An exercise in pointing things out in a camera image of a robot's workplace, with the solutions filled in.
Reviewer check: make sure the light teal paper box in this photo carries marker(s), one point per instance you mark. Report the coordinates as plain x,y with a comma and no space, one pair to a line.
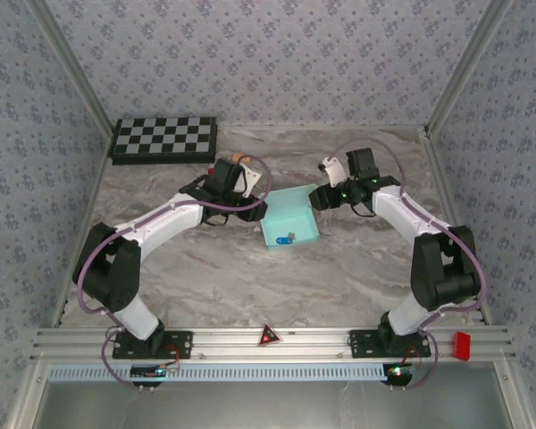
290,214

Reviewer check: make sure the blue USB flash drive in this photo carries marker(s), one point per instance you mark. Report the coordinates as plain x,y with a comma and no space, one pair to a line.
285,240

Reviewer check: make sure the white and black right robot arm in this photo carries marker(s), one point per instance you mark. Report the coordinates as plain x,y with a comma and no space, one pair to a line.
402,214

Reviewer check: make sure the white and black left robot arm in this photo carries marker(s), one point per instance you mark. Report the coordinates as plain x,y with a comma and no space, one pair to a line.
161,225

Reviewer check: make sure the black and grey chessboard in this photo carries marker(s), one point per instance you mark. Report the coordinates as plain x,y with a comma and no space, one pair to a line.
165,138

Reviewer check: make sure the red and black triangle sign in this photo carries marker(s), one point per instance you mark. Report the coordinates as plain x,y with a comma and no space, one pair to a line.
268,337

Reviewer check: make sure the aluminium side rail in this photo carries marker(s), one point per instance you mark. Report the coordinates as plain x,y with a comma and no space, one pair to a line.
442,179

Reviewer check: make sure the aluminium frame post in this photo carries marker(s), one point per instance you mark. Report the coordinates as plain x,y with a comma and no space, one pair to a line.
74,67
467,67

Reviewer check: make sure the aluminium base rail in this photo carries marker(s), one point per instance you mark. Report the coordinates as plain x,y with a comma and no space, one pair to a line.
232,344

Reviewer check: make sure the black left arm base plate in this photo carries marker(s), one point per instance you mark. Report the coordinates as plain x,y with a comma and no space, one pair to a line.
178,344

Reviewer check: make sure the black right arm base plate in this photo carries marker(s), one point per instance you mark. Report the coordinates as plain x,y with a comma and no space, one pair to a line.
362,344

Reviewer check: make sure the red box on rail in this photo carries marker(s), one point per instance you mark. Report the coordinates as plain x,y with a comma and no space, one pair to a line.
463,346

